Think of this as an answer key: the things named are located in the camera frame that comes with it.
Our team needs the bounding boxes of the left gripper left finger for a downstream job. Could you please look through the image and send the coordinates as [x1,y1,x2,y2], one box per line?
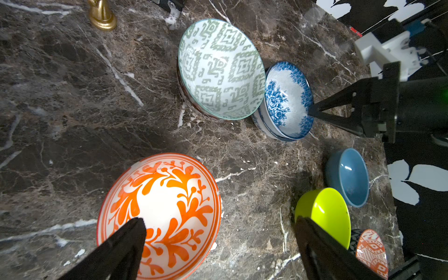
[60,218,147,280]

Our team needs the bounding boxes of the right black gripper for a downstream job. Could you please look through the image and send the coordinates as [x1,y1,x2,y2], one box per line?
[308,62,448,144]

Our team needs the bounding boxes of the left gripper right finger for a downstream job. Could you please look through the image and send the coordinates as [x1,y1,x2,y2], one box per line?
[295,217,383,280]

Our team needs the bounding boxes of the blue floral bowl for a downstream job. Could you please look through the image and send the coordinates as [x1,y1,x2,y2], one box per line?
[252,61,314,142]

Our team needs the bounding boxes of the orange floral bowl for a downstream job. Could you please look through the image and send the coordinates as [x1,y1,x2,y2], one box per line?
[96,153,222,280]

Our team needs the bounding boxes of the white green-patterned bowl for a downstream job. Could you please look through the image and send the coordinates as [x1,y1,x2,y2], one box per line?
[177,19,266,121]

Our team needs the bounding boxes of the orange geometric bowl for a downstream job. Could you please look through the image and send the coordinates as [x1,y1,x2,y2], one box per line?
[349,229,389,280]

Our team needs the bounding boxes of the lime yellow bowl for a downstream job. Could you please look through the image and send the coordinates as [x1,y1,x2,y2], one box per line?
[295,187,351,249]

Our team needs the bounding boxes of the blue-grey bowl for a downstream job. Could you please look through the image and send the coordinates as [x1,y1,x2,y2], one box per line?
[325,148,369,208]

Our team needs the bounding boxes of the small gold object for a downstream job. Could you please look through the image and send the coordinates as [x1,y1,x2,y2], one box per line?
[87,0,117,31]

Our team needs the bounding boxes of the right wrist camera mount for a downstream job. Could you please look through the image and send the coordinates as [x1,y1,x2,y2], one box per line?
[355,19,431,82]

